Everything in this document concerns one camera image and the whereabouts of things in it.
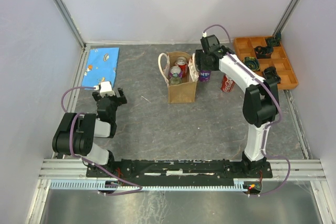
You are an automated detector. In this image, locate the purple fanta can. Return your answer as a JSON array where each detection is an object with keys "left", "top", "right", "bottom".
[
  {"left": 198, "top": 70, "right": 211, "bottom": 82},
  {"left": 169, "top": 66, "right": 183, "bottom": 78}
]

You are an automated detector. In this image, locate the red coke can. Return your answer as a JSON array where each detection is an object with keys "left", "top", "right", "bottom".
[
  {"left": 175, "top": 57, "right": 188, "bottom": 78},
  {"left": 221, "top": 74, "right": 235, "bottom": 93}
]

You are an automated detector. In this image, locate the brown canvas tote bag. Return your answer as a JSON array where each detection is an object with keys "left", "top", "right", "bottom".
[{"left": 157, "top": 51, "right": 199, "bottom": 103}]

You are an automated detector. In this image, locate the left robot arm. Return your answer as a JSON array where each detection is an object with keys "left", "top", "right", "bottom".
[{"left": 52, "top": 88, "right": 127, "bottom": 177}]

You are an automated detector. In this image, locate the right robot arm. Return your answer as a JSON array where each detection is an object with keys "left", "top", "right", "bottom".
[{"left": 195, "top": 33, "right": 282, "bottom": 177}]

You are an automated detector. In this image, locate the blue patterned cloth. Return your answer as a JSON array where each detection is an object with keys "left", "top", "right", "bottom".
[{"left": 81, "top": 47, "right": 120, "bottom": 87}]

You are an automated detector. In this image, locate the clear green glass bottle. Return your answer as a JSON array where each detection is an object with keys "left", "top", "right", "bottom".
[{"left": 169, "top": 76, "right": 182, "bottom": 86}]

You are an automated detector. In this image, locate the orange compartment tray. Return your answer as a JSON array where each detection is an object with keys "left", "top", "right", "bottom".
[{"left": 233, "top": 36, "right": 299, "bottom": 90}]

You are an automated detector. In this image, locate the blue yellow rolled tie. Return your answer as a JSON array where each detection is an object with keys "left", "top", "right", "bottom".
[{"left": 243, "top": 57, "right": 260, "bottom": 72}]

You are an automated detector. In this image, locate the black rolled belt lower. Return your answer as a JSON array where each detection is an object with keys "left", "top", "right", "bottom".
[{"left": 262, "top": 66, "right": 281, "bottom": 84}]

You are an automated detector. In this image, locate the green rolled tie corner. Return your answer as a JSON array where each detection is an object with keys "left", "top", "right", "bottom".
[{"left": 265, "top": 31, "right": 282, "bottom": 47}]

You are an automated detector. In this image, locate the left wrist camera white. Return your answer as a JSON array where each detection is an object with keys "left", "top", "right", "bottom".
[{"left": 94, "top": 81, "right": 116, "bottom": 97}]

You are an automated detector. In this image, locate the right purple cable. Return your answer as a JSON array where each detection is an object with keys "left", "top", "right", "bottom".
[{"left": 202, "top": 24, "right": 291, "bottom": 198}]

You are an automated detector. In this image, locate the purple cable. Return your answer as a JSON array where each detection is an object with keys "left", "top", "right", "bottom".
[
  {"left": 60, "top": 86, "right": 144, "bottom": 197},
  {"left": 202, "top": 24, "right": 291, "bottom": 198}
]

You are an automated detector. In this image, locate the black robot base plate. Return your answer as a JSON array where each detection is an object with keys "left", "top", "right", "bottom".
[{"left": 86, "top": 158, "right": 274, "bottom": 186}]

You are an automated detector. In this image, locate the aluminium frame rail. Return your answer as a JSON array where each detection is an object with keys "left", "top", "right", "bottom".
[{"left": 38, "top": 159, "right": 326, "bottom": 181}]

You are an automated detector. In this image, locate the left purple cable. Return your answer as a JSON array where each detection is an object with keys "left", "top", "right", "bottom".
[{"left": 60, "top": 86, "right": 144, "bottom": 197}]

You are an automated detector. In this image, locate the blue slotted cable duct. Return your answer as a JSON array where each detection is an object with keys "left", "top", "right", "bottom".
[{"left": 49, "top": 179, "right": 250, "bottom": 190}]

